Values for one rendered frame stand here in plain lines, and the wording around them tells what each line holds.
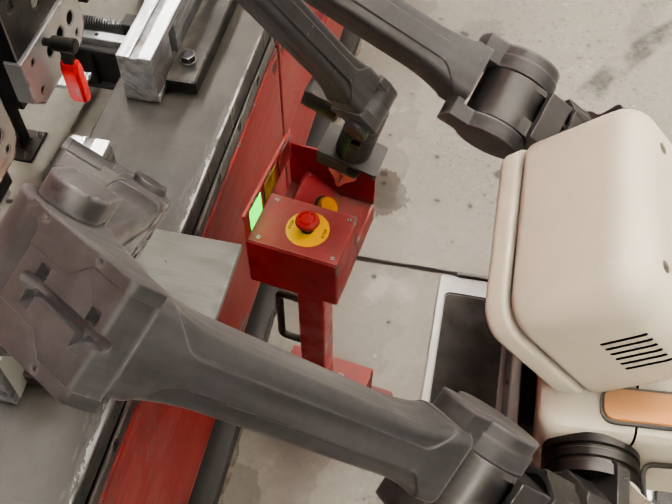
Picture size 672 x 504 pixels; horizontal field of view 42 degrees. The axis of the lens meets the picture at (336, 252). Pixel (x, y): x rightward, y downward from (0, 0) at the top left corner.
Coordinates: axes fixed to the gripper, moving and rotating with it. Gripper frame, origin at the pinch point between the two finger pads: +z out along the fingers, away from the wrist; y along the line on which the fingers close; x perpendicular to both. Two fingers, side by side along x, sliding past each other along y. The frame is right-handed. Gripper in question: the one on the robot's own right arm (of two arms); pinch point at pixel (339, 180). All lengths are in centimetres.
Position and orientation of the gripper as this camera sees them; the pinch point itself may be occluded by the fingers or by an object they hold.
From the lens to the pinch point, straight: 146.9
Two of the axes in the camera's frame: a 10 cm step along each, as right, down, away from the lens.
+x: -3.4, 7.7, -5.3
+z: -2.3, 4.8, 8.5
